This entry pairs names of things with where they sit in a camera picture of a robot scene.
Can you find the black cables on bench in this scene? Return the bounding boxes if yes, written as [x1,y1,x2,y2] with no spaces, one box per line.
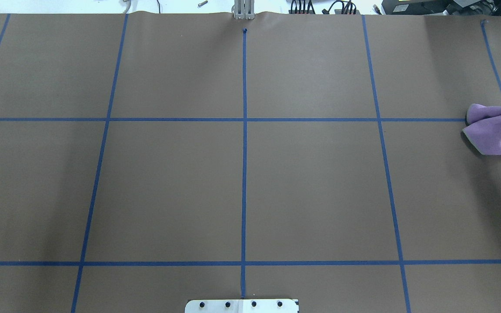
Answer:
[289,0,360,15]

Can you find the grey aluminium post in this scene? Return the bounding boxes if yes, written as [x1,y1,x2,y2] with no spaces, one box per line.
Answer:
[231,0,256,20]

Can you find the purple microfiber cloth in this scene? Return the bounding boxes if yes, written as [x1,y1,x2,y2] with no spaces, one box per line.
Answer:
[462,103,501,155]

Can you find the black equipment box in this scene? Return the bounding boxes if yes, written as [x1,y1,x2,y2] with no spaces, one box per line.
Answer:
[381,0,501,16]

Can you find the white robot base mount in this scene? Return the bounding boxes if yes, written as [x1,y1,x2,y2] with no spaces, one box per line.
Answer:
[184,299,300,313]

